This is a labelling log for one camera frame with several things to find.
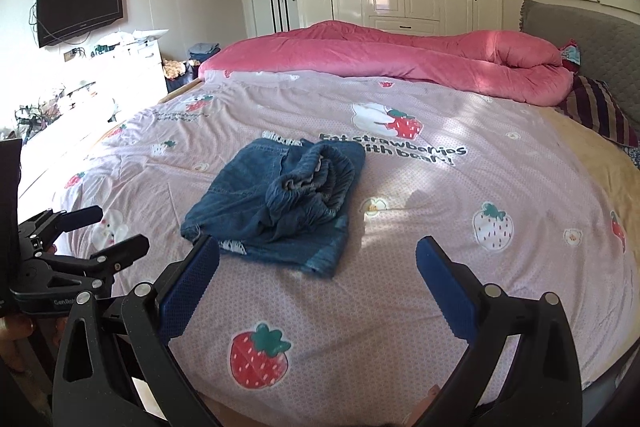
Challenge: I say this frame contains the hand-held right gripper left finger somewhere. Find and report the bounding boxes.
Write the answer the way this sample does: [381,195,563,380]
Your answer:
[52,234,223,427]

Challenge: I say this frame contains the grey padded headboard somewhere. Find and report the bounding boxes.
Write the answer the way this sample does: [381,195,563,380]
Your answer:
[520,0,640,130]

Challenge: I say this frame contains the beige blanket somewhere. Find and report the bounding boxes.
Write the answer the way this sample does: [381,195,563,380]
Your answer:
[540,104,640,230]

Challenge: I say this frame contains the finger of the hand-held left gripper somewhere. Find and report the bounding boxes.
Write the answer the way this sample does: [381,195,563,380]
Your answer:
[50,205,105,234]
[90,234,151,282]

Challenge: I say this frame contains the stack of folded clothes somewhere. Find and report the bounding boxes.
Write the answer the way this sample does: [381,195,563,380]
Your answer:
[188,42,221,64]

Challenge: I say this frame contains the pink strawberry print bedsheet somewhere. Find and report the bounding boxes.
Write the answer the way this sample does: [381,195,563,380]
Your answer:
[50,69,632,409]

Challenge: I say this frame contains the person's left hand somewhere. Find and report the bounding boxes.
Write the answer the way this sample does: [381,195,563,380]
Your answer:
[0,313,37,343]

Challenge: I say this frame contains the black wall television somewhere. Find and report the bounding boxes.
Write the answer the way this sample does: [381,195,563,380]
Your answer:
[36,0,125,50]

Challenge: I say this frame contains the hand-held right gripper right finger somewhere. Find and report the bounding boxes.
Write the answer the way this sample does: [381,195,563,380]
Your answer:
[415,235,583,427]

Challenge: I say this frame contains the blue denim pants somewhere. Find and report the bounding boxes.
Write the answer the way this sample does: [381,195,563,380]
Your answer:
[180,132,367,279]

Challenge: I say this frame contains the teal patterned pillow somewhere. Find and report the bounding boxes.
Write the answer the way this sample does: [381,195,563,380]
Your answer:
[560,39,584,68]

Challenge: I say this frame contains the striped pillow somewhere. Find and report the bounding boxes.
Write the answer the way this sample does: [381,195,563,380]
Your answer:
[554,74,639,148]

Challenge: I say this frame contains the white dresser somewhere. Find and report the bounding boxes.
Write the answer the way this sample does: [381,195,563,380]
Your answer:
[87,28,169,112]

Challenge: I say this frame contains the pink duvet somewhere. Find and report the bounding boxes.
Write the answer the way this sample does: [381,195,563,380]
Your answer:
[198,20,574,108]

